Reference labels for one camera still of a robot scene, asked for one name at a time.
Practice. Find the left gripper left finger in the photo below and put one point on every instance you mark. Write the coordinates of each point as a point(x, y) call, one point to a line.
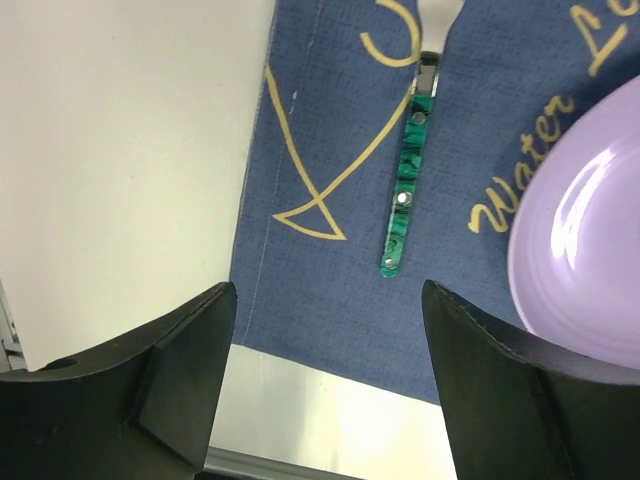
point(139, 406)

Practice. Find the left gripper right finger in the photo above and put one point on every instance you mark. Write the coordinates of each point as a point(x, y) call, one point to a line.
point(519, 407)

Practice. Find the purple bowl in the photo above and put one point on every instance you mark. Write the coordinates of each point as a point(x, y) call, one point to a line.
point(573, 256)

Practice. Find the blue fish-print cloth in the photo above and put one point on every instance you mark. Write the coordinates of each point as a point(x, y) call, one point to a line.
point(514, 76)

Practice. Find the teal-handled fork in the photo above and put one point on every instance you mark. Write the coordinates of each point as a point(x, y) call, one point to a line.
point(436, 19)

